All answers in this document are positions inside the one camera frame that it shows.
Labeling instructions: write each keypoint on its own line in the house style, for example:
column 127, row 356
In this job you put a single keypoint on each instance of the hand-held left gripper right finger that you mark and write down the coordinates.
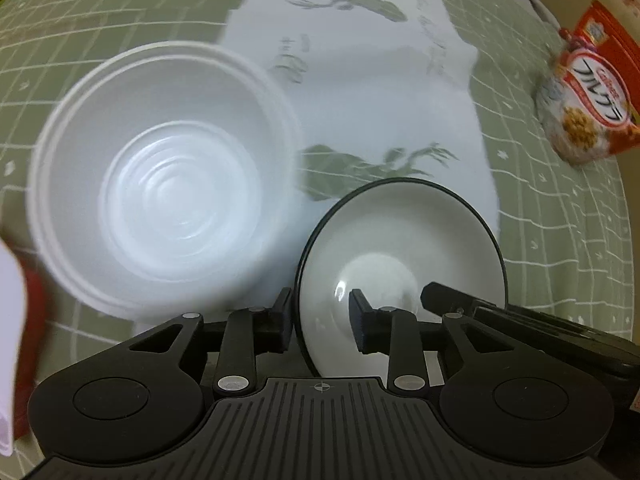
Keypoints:
column 357, row 321

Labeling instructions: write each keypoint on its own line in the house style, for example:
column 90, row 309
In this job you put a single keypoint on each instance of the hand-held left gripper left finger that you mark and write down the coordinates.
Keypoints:
column 283, row 321

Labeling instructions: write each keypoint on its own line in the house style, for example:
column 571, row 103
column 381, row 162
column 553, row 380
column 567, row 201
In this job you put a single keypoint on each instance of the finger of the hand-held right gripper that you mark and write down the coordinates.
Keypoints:
column 452, row 299

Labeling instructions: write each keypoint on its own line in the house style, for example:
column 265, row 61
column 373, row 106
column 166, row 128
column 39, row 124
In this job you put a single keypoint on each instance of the white bowl with black rim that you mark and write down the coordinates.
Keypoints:
column 400, row 230

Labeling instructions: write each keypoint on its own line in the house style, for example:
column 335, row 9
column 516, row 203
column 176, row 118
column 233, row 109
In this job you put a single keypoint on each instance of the white plastic ribbed bowl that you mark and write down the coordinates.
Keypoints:
column 165, row 185

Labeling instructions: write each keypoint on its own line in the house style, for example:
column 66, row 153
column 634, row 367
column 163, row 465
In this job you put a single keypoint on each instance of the green grid tablecloth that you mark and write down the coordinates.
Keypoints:
column 550, row 220

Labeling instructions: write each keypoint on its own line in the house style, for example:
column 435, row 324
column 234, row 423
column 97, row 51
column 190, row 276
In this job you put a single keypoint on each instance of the white deer print cloth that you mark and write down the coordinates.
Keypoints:
column 380, row 85

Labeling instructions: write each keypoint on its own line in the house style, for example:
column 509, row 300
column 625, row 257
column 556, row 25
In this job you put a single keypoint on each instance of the red cereal bag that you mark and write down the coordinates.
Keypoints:
column 595, row 95

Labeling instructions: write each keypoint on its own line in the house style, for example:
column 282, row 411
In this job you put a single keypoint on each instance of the red and white packaging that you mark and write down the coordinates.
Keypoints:
column 30, row 350

